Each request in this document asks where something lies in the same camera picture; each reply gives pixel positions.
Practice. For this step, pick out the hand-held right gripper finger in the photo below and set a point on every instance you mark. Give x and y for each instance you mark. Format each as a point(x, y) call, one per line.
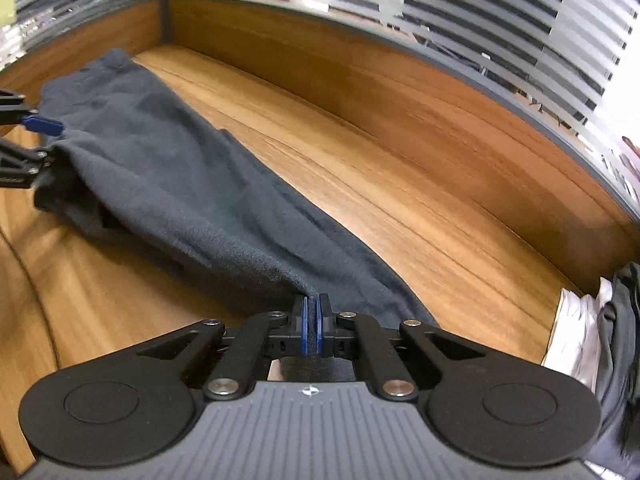
point(317, 330)
point(306, 330)

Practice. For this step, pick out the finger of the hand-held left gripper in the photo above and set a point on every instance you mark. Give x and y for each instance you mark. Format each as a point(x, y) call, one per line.
point(42, 124)
point(20, 165)

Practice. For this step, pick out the dark grey pants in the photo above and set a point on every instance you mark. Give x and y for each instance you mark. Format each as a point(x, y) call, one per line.
point(175, 175)

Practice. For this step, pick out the yellow sticky note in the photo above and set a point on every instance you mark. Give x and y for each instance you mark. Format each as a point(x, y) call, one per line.
point(6, 7)

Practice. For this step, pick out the folded white shirt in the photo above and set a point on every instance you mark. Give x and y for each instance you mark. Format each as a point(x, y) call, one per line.
point(575, 335)

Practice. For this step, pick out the folded grey pants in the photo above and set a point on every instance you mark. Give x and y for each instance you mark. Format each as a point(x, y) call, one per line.
point(622, 340)

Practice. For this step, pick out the dark partition post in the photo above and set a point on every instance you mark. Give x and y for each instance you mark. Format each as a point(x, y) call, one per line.
point(162, 0)

